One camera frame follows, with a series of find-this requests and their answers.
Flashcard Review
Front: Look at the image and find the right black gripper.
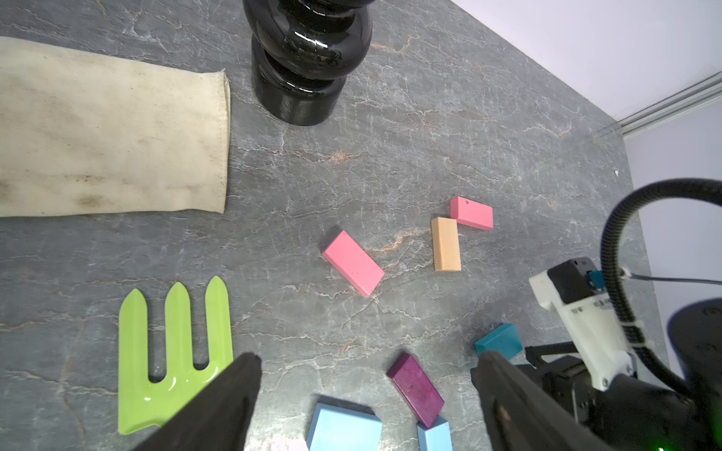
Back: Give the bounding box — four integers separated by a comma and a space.
524, 341, 721, 450

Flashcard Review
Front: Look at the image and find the green garden fork wooden handle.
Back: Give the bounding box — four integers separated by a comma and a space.
118, 276, 234, 435

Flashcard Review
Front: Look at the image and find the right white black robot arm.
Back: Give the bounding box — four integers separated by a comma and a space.
520, 299, 721, 450

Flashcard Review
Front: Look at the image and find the teal block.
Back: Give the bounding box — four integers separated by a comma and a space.
474, 323, 524, 360

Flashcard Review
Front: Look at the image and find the tan wooden block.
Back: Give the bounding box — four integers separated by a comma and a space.
432, 217, 462, 272

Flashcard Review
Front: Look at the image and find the light blue block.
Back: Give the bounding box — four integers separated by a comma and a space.
417, 416, 453, 451
306, 396, 383, 451

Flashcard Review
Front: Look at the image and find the black corrugated cable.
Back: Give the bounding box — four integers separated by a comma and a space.
599, 177, 722, 396

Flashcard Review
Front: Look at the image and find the pink block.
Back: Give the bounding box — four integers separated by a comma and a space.
323, 231, 385, 297
449, 197, 494, 230

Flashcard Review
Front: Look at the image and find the beige garden glove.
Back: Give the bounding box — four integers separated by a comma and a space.
1, 38, 231, 217

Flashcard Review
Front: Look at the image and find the purple block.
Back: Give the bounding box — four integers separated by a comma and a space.
387, 353, 445, 428

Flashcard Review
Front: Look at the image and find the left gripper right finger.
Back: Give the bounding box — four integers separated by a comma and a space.
471, 351, 610, 451

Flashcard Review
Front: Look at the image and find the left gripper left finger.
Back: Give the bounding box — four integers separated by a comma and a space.
136, 353, 262, 450

